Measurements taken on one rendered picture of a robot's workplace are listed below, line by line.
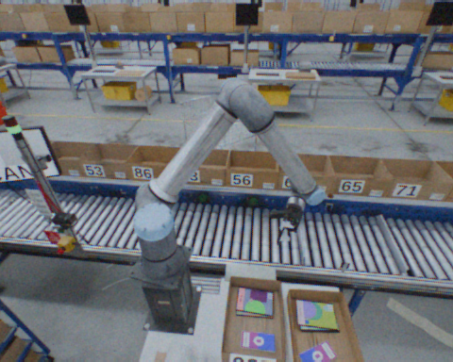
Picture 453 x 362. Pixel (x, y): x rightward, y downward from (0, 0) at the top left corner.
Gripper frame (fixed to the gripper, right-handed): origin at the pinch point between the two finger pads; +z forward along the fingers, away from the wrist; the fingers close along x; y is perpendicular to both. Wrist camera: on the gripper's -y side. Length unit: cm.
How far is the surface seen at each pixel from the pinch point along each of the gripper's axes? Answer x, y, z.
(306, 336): 32.4, 27.7, 26.0
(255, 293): 33.8, -2.4, 18.0
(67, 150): 42, -204, -26
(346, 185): 32, 28, -80
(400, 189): 32, 62, -92
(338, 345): 32, 42, 23
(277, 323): 33.4, 13.6, 26.7
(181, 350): 31, -23, 58
